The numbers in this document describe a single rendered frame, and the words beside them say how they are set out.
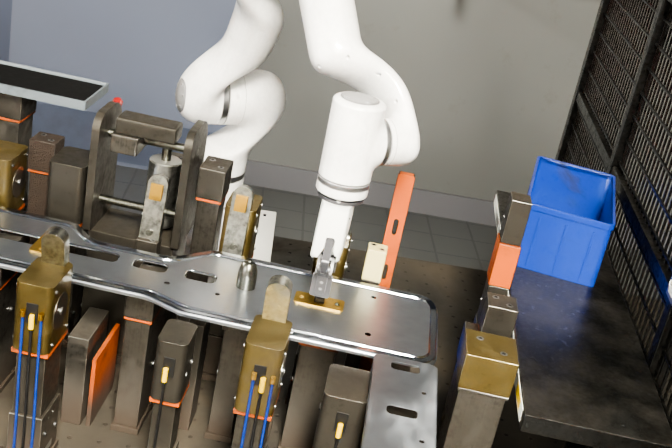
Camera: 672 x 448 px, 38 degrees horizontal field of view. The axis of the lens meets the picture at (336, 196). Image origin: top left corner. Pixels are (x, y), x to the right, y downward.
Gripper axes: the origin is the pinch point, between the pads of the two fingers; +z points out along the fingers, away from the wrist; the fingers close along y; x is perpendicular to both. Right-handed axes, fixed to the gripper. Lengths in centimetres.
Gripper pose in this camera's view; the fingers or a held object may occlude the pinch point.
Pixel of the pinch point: (323, 278)
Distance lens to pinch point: 162.5
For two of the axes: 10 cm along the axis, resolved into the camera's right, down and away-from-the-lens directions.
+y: -1.1, 3.7, -9.2
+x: 9.8, 2.1, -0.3
